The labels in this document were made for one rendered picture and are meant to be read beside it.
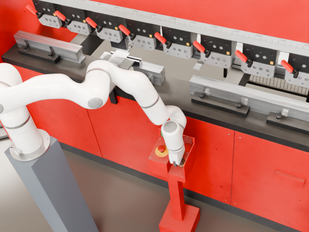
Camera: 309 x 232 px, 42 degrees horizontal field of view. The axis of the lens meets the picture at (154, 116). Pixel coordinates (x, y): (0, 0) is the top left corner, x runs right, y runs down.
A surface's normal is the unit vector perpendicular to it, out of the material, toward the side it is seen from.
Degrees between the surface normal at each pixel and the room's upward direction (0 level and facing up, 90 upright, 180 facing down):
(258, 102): 90
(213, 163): 90
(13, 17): 90
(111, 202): 0
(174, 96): 0
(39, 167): 90
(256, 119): 0
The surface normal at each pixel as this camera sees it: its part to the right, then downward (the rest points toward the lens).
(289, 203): -0.45, 0.69
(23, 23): 0.88, 0.27
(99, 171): -0.11, -0.67
